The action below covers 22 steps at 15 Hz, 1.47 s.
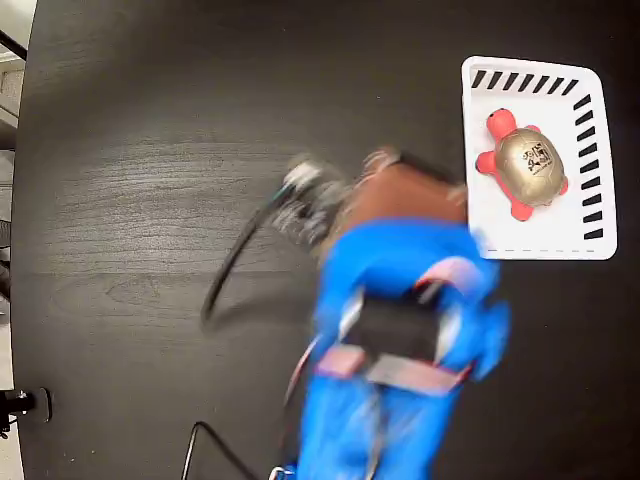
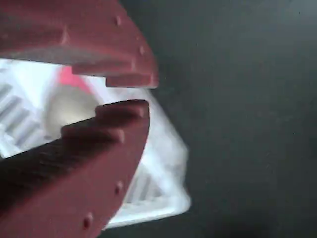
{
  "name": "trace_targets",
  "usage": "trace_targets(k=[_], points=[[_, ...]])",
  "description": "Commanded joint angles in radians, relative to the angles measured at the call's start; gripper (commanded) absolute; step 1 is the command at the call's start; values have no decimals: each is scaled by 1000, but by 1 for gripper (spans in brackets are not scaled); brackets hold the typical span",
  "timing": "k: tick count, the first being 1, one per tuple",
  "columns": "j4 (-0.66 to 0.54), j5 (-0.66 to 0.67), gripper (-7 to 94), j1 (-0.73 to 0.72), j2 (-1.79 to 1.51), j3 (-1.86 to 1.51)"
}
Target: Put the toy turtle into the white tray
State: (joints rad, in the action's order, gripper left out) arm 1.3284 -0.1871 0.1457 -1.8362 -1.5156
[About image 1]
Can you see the red turtle toy gold shell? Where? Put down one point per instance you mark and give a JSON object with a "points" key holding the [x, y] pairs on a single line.
{"points": [[530, 170]]}

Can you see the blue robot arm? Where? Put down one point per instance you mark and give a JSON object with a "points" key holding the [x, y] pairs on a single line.
{"points": [[390, 250]]}

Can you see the white plastic basket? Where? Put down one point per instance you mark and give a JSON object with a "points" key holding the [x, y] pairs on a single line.
{"points": [[480, 220]]}

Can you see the black metal bar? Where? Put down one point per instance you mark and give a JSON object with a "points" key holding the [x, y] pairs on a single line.
{"points": [[12, 45]]}

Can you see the black table clamp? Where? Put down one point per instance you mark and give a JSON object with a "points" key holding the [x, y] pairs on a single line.
{"points": [[35, 404]]}

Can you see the small camera circuit board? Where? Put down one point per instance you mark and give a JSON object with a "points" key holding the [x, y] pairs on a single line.
{"points": [[310, 200]]}

